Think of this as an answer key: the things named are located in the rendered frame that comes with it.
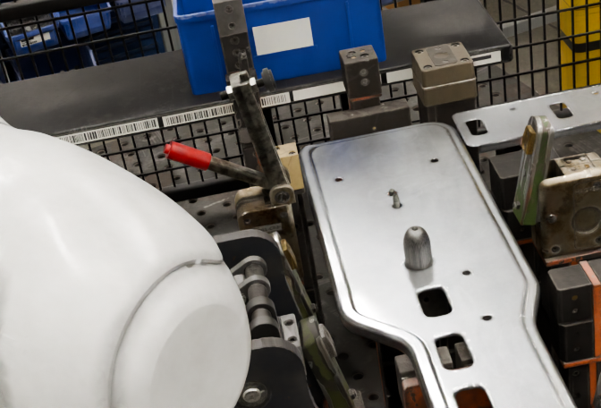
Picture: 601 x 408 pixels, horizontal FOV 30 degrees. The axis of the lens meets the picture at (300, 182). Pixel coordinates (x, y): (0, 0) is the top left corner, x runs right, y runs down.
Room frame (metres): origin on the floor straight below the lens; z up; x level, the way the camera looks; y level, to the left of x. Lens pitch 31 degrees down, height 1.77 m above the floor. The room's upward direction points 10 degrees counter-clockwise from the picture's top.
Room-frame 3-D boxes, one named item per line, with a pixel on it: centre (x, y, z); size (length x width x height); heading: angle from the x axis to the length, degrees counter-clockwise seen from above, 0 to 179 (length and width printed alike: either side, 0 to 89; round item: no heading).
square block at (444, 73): (1.46, -0.23, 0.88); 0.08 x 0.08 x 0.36; 2
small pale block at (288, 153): (1.26, 0.01, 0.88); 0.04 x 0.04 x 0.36; 2
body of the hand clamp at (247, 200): (1.18, 0.05, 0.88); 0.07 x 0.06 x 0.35; 92
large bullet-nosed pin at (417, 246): (1.06, -0.12, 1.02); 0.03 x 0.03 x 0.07
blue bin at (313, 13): (1.61, -0.01, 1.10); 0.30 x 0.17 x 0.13; 91
